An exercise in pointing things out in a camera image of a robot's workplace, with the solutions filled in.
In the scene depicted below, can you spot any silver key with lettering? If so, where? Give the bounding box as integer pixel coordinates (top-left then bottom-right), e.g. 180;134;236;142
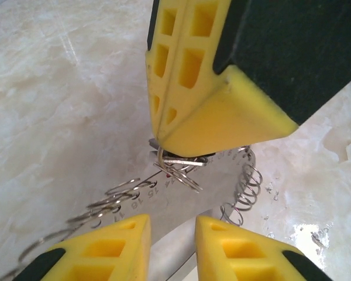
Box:
148;137;209;168

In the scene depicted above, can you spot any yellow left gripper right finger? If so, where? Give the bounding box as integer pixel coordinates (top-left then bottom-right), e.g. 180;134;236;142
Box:
194;215;333;281

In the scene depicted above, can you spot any silver split keyring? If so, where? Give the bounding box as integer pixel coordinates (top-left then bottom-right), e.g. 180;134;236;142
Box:
163;166;202;194

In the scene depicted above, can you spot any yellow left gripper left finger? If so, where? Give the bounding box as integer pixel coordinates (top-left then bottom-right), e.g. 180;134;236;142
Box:
16;213;152;281

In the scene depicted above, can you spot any numbered metal key organizer disc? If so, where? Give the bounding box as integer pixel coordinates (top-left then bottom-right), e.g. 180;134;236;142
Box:
0;145;264;281

